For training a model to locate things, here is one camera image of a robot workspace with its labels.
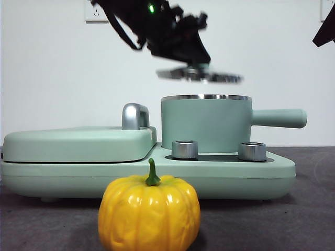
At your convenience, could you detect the glass lid with green knob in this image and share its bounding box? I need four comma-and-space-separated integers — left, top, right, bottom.
155, 64, 245, 85

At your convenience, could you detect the yellow pumpkin with green stem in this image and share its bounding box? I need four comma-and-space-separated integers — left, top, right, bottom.
98, 158, 202, 251

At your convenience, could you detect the silver control knob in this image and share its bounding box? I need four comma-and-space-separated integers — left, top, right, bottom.
237, 142, 267, 162
171, 140, 199, 160

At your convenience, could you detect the green hinged griddle cover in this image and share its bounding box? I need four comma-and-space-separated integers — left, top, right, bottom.
2, 125, 158, 163

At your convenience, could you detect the green breakfast machine base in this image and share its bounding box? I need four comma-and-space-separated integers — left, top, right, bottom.
0, 146, 297, 203

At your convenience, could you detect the white wall socket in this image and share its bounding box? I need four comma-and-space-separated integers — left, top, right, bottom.
320, 0, 335, 22
84, 0, 109, 24

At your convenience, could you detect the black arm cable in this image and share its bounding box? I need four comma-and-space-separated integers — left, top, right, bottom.
103, 0, 148, 52

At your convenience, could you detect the silver griddle cover handle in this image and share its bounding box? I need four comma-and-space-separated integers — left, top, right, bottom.
121, 103, 151, 131

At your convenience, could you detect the green pot with handle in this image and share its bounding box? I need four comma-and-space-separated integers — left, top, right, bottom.
160, 94, 308, 154

